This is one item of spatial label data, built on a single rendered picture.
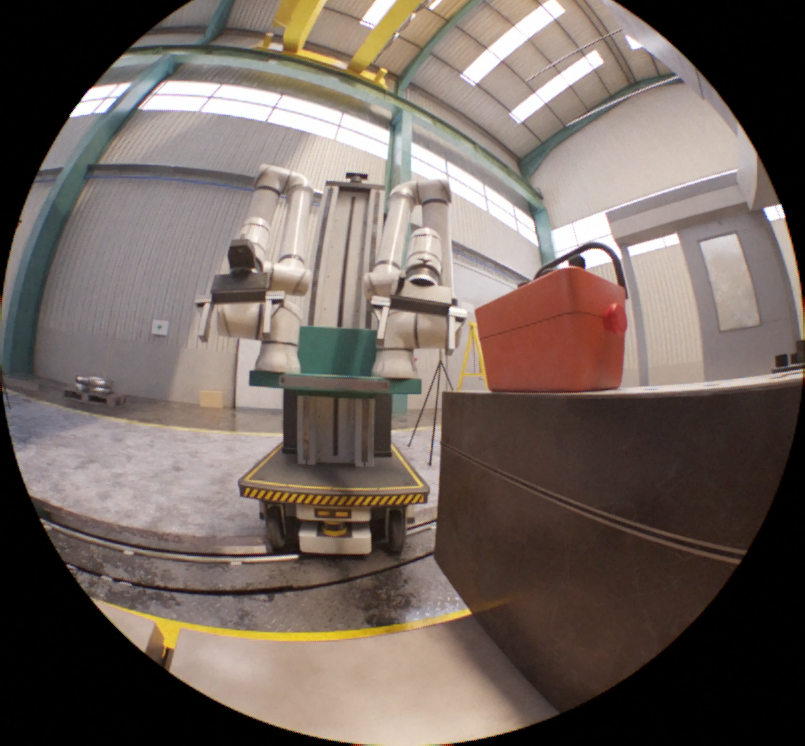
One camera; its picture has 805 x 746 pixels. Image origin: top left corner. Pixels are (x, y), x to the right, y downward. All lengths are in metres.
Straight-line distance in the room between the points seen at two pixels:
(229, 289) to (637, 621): 0.74
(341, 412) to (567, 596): 1.11
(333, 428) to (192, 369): 5.45
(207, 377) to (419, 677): 6.27
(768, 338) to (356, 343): 3.69
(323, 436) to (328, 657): 0.99
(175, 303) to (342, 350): 5.94
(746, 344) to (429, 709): 3.42
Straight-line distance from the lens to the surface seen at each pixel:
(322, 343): 1.15
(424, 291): 0.57
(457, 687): 0.43
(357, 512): 0.99
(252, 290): 0.58
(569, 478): 0.27
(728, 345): 3.38
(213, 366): 6.38
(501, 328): 0.36
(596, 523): 0.26
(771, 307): 3.62
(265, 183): 1.20
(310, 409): 1.19
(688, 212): 3.61
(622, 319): 0.32
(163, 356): 6.66
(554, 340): 0.29
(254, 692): 0.44
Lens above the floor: 0.70
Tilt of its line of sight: 9 degrees up
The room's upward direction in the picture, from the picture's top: 1 degrees clockwise
